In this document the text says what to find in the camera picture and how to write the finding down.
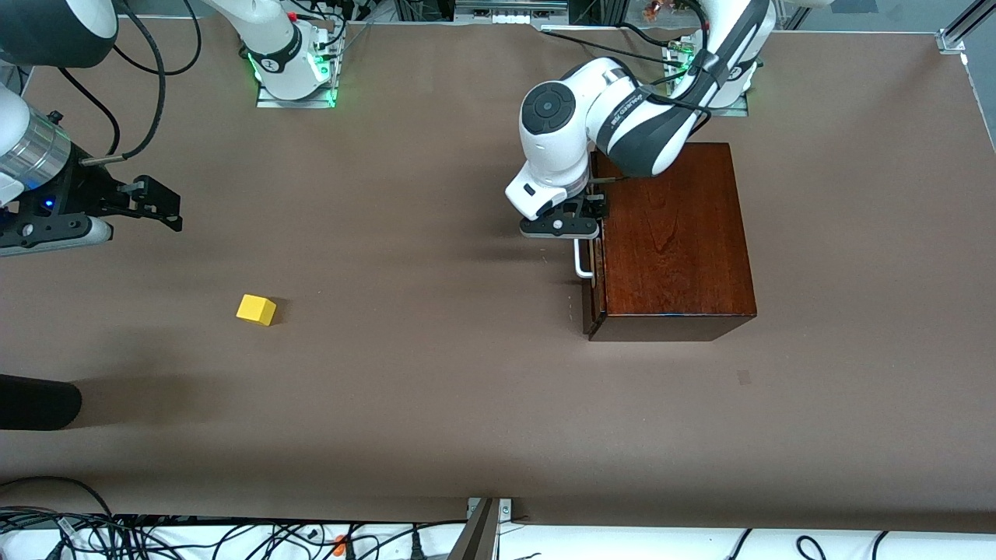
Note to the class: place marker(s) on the small orange object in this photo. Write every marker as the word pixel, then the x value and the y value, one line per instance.
pixel 340 544

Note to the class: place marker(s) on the large matte table cover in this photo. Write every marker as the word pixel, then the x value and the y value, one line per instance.
pixel 389 233

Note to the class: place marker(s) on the dark metal beam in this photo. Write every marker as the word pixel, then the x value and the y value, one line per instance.
pixel 476 540

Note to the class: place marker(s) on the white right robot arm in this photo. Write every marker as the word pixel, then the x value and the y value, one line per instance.
pixel 276 39

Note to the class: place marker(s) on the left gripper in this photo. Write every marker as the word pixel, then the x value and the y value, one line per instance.
pixel 585 207

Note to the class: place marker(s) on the yellow block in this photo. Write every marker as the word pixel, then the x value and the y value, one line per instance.
pixel 255 309

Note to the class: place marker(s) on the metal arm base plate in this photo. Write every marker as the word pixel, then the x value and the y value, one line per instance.
pixel 731 111
pixel 296 103

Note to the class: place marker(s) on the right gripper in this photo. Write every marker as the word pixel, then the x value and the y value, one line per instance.
pixel 78 190

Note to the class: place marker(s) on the black round-ended cylinder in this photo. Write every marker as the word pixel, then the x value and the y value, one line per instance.
pixel 39 402

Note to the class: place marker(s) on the small copper coloured object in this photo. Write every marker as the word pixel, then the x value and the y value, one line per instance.
pixel 652 11

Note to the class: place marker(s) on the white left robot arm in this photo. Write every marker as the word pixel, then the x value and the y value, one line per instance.
pixel 646 124

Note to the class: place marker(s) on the small metal bracket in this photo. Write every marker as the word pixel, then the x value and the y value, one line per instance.
pixel 506 509

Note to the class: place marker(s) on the aluminium corner profile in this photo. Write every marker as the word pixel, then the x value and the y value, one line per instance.
pixel 953 37

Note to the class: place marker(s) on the white power strip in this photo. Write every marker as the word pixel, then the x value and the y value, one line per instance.
pixel 511 17

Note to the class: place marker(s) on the dark wooden cabinet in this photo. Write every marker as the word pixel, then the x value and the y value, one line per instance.
pixel 677 249

